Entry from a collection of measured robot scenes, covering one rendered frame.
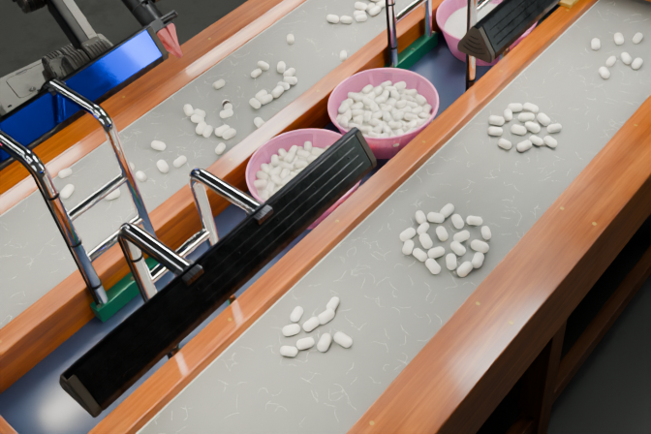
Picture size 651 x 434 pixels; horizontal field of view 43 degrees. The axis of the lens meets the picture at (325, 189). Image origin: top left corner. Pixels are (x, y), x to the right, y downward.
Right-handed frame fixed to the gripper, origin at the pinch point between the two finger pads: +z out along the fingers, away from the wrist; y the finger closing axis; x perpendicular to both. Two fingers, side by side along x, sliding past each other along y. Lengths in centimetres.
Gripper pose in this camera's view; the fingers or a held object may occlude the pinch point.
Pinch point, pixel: (179, 54)
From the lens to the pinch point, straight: 207.0
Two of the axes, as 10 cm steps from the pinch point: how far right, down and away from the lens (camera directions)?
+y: 6.8, -5.4, 4.9
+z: 6.2, 7.8, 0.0
